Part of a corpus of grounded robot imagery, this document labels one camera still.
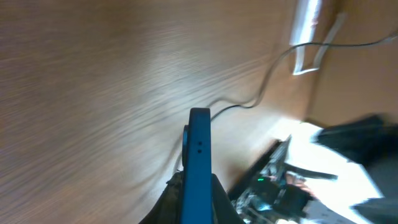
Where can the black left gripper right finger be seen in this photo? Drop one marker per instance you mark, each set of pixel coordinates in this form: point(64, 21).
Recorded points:
point(223, 210)

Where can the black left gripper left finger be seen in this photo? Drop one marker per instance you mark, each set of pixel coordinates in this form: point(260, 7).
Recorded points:
point(165, 210)

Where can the blue Galaxy smartphone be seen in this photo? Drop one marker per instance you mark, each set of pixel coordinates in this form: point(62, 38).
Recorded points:
point(196, 204)

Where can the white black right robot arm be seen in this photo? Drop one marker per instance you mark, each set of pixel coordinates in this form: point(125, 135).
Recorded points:
point(371, 142)

